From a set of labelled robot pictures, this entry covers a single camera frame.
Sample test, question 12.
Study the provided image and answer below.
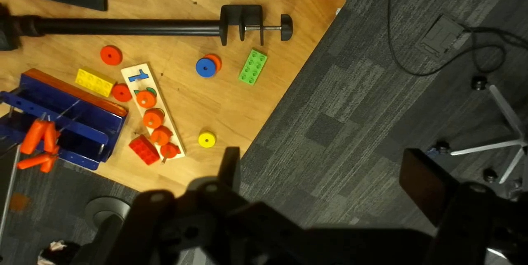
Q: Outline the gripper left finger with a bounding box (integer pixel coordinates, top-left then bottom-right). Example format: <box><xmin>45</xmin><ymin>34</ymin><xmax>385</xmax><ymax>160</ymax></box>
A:
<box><xmin>105</xmin><ymin>147</ymin><xmax>306</xmax><ymax>265</ymax></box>

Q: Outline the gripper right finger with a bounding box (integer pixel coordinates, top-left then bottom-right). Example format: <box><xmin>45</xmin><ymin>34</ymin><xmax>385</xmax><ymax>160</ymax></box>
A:
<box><xmin>399</xmin><ymin>148</ymin><xmax>528</xmax><ymax>265</ymax></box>

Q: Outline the round orange block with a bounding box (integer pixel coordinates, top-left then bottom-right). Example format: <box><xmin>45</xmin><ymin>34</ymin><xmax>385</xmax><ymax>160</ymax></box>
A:
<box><xmin>136</xmin><ymin>90</ymin><xmax>158</xmax><ymax>109</ymax></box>
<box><xmin>204</xmin><ymin>54</ymin><xmax>223</xmax><ymax>72</ymax></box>
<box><xmin>151</xmin><ymin>126</ymin><xmax>173</xmax><ymax>146</ymax></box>
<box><xmin>160</xmin><ymin>142</ymin><xmax>181</xmax><ymax>159</ymax></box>
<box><xmin>143</xmin><ymin>108</ymin><xmax>165</xmax><ymax>129</ymax></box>

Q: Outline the round yellow block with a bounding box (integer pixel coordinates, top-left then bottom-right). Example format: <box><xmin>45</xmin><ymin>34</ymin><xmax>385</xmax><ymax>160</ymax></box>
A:
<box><xmin>198</xmin><ymin>130</ymin><xmax>217</xmax><ymax>149</ymax></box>

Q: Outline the grey round table foot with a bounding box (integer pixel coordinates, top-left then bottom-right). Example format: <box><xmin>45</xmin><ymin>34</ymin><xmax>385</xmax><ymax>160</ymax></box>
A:
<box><xmin>85</xmin><ymin>196</ymin><xmax>132</xmax><ymax>229</ymax></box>

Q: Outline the round red block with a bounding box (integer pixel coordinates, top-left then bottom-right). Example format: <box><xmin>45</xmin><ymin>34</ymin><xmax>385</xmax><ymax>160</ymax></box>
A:
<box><xmin>100</xmin><ymin>45</ymin><xmax>123</xmax><ymax>66</ymax></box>
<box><xmin>112</xmin><ymin>83</ymin><xmax>133</xmax><ymax>102</ymax></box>

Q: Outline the round blue block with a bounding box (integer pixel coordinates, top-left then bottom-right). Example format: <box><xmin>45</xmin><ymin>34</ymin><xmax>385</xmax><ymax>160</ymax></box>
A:
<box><xmin>196</xmin><ymin>58</ymin><xmax>216</xmax><ymax>78</ymax></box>

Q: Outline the wooden number board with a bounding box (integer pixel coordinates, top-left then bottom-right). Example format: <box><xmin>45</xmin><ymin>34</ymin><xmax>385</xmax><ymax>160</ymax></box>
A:
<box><xmin>120</xmin><ymin>63</ymin><xmax>186</xmax><ymax>161</ymax></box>

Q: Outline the red toy brick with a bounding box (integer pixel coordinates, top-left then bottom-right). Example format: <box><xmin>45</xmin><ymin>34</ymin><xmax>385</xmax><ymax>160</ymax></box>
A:
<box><xmin>128</xmin><ymin>135</ymin><xmax>160</xmax><ymax>166</ymax></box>

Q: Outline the office chair base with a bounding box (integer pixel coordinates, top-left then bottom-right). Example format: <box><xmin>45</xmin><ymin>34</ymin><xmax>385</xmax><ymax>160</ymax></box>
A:
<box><xmin>427</xmin><ymin>75</ymin><xmax>528</xmax><ymax>199</ymax></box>

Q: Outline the blue and orange toy box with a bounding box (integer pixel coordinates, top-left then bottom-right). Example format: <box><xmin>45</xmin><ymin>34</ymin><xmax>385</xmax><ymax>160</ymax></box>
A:
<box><xmin>0</xmin><ymin>68</ymin><xmax>129</xmax><ymax>171</ymax></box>

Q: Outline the orange toy peg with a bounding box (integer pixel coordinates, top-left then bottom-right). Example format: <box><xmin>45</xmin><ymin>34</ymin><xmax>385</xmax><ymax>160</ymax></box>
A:
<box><xmin>43</xmin><ymin>121</ymin><xmax>59</xmax><ymax>153</ymax></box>
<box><xmin>40</xmin><ymin>154</ymin><xmax>59</xmax><ymax>173</ymax></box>
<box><xmin>17</xmin><ymin>153</ymin><xmax>52</xmax><ymax>170</ymax></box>
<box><xmin>19</xmin><ymin>118</ymin><xmax>45</xmax><ymax>155</ymax></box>

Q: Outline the green toy brick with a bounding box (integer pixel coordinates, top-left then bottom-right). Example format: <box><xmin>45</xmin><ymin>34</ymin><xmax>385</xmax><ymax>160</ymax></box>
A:
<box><xmin>238</xmin><ymin>49</ymin><xmax>268</xmax><ymax>86</ymax></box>

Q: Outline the yellow toy brick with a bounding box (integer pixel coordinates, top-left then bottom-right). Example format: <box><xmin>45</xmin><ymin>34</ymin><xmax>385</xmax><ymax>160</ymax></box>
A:
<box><xmin>75</xmin><ymin>68</ymin><xmax>116</xmax><ymax>98</ymax></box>

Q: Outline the grey floor socket box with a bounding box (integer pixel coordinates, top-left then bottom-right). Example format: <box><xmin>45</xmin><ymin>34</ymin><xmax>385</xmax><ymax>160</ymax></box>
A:
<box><xmin>416</xmin><ymin>14</ymin><xmax>467</xmax><ymax>58</ymax></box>

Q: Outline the black clamp pole stand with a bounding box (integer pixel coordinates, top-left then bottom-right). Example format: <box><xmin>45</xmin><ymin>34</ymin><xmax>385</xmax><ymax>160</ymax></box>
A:
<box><xmin>0</xmin><ymin>4</ymin><xmax>294</xmax><ymax>52</ymax></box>

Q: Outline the black cable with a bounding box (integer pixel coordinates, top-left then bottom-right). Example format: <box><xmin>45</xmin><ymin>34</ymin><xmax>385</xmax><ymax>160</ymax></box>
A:
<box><xmin>385</xmin><ymin>0</ymin><xmax>528</xmax><ymax>77</ymax></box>

